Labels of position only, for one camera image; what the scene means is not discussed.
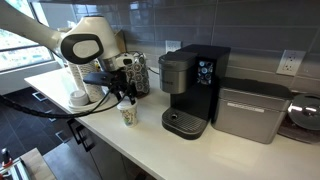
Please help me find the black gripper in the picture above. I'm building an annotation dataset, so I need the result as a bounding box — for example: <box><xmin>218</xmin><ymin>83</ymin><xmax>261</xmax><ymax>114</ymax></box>
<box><xmin>108</xmin><ymin>70</ymin><xmax>137</xmax><ymax>105</ymax></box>

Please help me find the white wall outlet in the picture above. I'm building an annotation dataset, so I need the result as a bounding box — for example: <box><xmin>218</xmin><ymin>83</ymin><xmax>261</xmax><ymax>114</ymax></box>
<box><xmin>276</xmin><ymin>50</ymin><xmax>306</xmax><ymax>76</ymax></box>
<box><xmin>165</xmin><ymin>40</ymin><xmax>181</xmax><ymax>52</ymax></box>

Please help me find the white wall outlet right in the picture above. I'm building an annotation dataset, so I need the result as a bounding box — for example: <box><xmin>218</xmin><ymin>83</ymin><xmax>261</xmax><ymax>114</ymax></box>
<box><xmin>276</xmin><ymin>50</ymin><xmax>306</xmax><ymax>76</ymax></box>

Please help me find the patterned paper coffee cup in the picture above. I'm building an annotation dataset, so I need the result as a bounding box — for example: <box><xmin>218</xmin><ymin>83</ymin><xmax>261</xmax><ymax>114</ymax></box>
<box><xmin>119</xmin><ymin>107</ymin><xmax>138</xmax><ymax>127</ymax></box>

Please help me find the left stack of paper cups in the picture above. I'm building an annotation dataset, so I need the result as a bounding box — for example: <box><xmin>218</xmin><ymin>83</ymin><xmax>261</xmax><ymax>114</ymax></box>
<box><xmin>68</xmin><ymin>62</ymin><xmax>86</xmax><ymax>91</ymax></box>

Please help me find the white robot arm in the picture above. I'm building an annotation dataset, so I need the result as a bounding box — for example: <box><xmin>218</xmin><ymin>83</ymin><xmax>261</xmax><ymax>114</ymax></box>
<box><xmin>0</xmin><ymin>0</ymin><xmax>136</xmax><ymax>98</ymax></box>

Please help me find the white wall outlet left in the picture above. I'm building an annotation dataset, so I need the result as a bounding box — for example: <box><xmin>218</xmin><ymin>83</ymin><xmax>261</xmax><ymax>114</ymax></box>
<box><xmin>165</xmin><ymin>40</ymin><xmax>181</xmax><ymax>52</ymax></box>

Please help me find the stack of paper cups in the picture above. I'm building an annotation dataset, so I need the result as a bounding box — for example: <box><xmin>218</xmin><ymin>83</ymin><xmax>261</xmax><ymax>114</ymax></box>
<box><xmin>78</xmin><ymin>61</ymin><xmax>104</xmax><ymax>102</ymax></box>
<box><xmin>68</xmin><ymin>62</ymin><xmax>86</xmax><ymax>91</ymax></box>

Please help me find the stack of white lids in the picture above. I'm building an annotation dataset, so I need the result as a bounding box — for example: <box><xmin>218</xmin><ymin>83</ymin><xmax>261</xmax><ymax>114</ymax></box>
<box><xmin>70</xmin><ymin>90</ymin><xmax>89</xmax><ymax>106</ymax></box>

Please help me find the white plastic cup lid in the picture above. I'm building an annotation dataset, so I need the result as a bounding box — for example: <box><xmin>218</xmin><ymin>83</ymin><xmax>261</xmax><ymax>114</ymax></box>
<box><xmin>117</xmin><ymin>98</ymin><xmax>138</xmax><ymax>110</ymax></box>

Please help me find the patterned round pod holder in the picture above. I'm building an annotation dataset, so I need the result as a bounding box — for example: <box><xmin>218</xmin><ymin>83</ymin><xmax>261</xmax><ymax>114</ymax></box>
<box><xmin>125</xmin><ymin>51</ymin><xmax>150</xmax><ymax>98</ymax></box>

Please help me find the black Keurig coffee maker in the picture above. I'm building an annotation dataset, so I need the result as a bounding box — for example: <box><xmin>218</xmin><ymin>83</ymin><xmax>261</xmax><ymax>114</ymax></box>
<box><xmin>158</xmin><ymin>44</ymin><xmax>231</xmax><ymax>140</ymax></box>

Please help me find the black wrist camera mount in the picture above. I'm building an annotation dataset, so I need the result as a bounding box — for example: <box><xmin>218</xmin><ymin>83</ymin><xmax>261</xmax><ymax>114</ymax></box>
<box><xmin>83</xmin><ymin>72</ymin><xmax>114</xmax><ymax>86</ymax></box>

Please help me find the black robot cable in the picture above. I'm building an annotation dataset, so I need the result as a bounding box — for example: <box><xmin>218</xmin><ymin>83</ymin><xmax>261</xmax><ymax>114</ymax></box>
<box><xmin>0</xmin><ymin>83</ymin><xmax>125</xmax><ymax>120</ymax></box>

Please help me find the right stack of paper cups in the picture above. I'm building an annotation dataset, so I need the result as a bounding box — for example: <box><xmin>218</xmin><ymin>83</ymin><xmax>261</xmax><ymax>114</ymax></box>
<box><xmin>78</xmin><ymin>61</ymin><xmax>104</xmax><ymax>102</ymax></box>

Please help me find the grey metal storage box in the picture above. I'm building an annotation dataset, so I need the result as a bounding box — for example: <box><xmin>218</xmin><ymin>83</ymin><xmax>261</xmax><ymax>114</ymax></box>
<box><xmin>212</xmin><ymin>77</ymin><xmax>293</xmax><ymax>144</ymax></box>

